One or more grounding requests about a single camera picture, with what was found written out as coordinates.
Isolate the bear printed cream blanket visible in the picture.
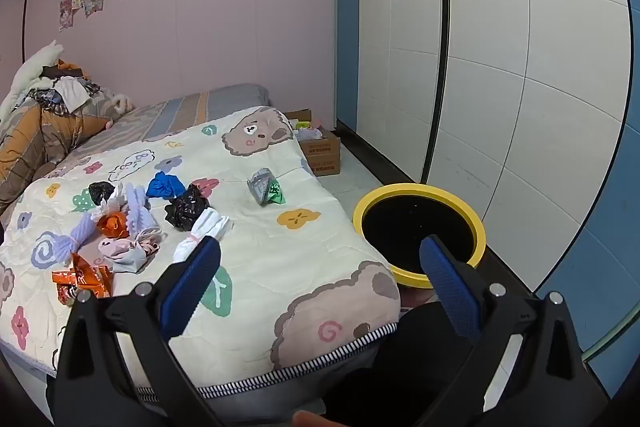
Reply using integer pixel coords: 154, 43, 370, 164
0, 106, 402, 400

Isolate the white wardrobe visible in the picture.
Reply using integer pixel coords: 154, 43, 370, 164
356, 0, 633, 293

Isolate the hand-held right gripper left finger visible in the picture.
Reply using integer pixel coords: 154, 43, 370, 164
47, 234, 226, 427

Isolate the orange plaid quilt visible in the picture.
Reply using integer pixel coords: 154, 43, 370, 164
0, 59, 136, 212

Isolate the yellow rimmed black trash bin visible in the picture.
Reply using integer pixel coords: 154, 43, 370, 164
352, 183, 487, 290

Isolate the brown cardboard box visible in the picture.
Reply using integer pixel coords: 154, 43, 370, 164
284, 109, 342, 178

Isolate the orange ball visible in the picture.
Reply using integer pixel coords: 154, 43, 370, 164
97, 212, 130, 239

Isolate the striped grey pillow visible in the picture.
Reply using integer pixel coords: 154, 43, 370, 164
42, 83, 271, 178

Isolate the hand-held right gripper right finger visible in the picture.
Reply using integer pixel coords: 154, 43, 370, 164
415, 234, 608, 427

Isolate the large black plastic bag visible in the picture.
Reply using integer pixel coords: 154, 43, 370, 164
165, 183, 211, 230

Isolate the pile of clothes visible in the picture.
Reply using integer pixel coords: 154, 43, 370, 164
30, 62, 101, 112

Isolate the orange snack wrapper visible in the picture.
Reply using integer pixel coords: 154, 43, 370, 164
51, 252, 115, 305

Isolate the pink white plush toy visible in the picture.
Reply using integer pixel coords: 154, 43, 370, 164
107, 93, 136, 128

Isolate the small black plastic bag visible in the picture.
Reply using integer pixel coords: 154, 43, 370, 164
88, 181, 117, 205

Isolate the pink face mask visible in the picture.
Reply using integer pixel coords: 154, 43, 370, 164
98, 227, 166, 275

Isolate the grey green wrapper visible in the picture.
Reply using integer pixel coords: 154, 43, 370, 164
247, 168, 286, 206

